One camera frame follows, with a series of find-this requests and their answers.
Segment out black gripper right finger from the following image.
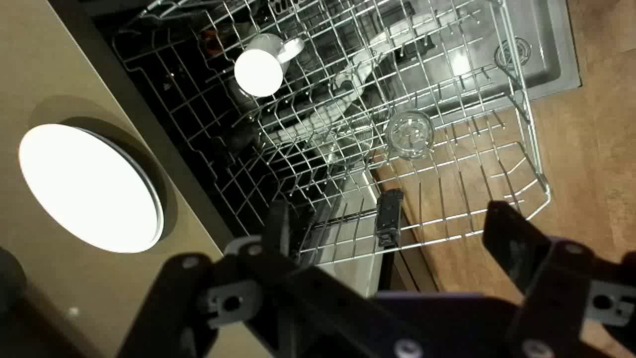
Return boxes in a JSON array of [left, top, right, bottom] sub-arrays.
[[483, 198, 636, 358]]

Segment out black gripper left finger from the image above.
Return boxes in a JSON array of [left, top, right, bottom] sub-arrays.
[[117, 198, 425, 358]]

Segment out clear glass cup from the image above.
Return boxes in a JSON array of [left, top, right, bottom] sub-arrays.
[[384, 107, 437, 161]]

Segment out white ceramic cup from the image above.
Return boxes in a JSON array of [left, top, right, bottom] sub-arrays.
[[233, 31, 308, 99]]

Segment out grey dishwasher door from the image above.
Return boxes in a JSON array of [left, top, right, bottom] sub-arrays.
[[370, 0, 584, 121]]

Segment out white dinner plate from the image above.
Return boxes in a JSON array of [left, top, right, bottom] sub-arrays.
[[18, 121, 167, 254]]

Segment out black rack rail cap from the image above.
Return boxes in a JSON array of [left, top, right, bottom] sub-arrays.
[[376, 187, 405, 250]]

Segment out wire dishwasher rack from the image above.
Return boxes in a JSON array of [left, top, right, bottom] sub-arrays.
[[107, 0, 553, 270]]

